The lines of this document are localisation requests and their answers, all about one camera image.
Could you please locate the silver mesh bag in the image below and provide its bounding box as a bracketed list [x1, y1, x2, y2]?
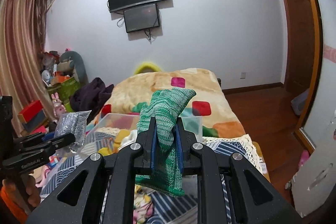
[54, 110, 91, 157]

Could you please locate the green knitted cloth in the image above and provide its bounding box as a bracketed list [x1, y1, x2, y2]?
[135, 88, 197, 197]

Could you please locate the floral fabric scrunchie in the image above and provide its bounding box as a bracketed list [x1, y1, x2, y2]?
[133, 185, 153, 224]

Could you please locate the orange left sleeve forearm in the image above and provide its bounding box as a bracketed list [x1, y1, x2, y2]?
[1, 186, 27, 223]

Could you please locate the left hand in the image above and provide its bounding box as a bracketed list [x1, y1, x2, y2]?
[2, 174, 41, 214]

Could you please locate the clear plastic storage bin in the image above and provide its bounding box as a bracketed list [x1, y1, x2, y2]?
[81, 113, 203, 156]

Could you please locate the red box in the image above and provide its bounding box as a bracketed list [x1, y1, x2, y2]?
[18, 100, 47, 134]

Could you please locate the blue white patterned cloth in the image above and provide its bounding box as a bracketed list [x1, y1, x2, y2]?
[39, 133, 267, 224]

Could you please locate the pink bunny toy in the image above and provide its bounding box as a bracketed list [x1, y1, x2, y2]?
[51, 93, 66, 120]

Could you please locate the beige colourful fleece blanket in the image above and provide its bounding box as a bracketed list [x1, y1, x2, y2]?
[105, 68, 245, 139]

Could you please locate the green cardboard box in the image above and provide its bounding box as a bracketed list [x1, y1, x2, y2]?
[47, 76, 81, 111]

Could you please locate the dark purple garment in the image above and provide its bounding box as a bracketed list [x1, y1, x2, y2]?
[70, 77, 114, 124]

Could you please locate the yellow fuzzy plush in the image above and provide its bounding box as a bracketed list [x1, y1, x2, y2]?
[134, 62, 162, 75]

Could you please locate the grey plush dinosaur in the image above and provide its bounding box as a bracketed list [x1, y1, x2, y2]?
[57, 51, 88, 84]

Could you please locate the white sliding wardrobe door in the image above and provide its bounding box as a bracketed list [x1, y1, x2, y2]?
[303, 0, 336, 146]

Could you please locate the striped pink curtain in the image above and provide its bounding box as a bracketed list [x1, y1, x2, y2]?
[1, 0, 54, 136]

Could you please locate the brown wooden door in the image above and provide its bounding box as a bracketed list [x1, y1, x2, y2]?
[284, 0, 323, 130]

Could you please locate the white wall socket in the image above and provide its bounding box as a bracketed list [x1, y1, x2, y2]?
[240, 72, 246, 79]

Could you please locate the small wall monitor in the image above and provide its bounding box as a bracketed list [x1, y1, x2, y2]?
[123, 3, 161, 33]

